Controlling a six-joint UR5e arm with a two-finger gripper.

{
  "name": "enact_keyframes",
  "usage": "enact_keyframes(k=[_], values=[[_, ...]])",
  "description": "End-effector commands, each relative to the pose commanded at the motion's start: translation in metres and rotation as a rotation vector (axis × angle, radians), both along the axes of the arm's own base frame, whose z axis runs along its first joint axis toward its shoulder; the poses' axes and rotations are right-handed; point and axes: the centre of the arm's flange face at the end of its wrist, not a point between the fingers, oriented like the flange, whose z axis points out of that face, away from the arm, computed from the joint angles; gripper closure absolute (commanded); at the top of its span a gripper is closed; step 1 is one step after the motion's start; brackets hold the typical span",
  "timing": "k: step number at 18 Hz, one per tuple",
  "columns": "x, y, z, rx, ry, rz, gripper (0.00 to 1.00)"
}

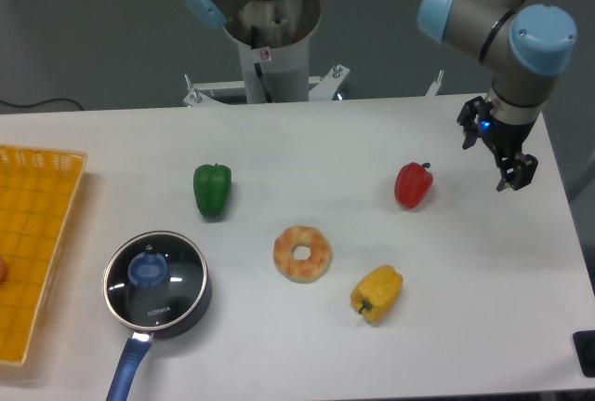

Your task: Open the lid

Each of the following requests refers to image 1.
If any black cable on pedestal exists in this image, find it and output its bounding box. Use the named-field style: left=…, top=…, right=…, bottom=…
left=250, top=24, right=272, bottom=104

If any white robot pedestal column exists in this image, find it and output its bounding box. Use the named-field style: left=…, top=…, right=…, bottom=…
left=224, top=0, right=321, bottom=103

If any yellow plastic basket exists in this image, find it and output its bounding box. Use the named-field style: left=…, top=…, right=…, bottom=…
left=1, top=144, right=87, bottom=367

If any glass pot lid blue knob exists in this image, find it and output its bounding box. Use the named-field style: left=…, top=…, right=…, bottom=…
left=102, top=231, right=209, bottom=330

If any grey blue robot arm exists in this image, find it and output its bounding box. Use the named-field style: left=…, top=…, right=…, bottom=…
left=183, top=0, right=577, bottom=190

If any black cable on floor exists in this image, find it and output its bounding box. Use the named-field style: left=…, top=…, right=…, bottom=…
left=0, top=97, right=85, bottom=112

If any red bell pepper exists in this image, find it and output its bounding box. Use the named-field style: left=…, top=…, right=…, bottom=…
left=394, top=162, right=433, bottom=209

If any yellow bell pepper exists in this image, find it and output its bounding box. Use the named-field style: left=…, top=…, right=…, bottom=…
left=350, top=264, right=403, bottom=324

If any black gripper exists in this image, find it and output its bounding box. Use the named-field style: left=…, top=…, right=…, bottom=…
left=456, top=96, right=538, bottom=192

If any green bell pepper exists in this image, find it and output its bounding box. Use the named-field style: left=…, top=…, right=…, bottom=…
left=192, top=164, right=231, bottom=218

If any dark saucepan blue handle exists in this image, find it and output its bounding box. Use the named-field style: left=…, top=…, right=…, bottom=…
left=102, top=231, right=214, bottom=401

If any white metal base frame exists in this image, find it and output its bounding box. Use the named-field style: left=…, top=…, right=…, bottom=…
left=182, top=64, right=445, bottom=108

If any black device at table edge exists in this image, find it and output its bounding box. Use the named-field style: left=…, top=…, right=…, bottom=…
left=573, top=330, right=595, bottom=378

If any glazed donut bread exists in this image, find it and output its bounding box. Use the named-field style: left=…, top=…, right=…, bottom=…
left=272, top=225, right=333, bottom=284

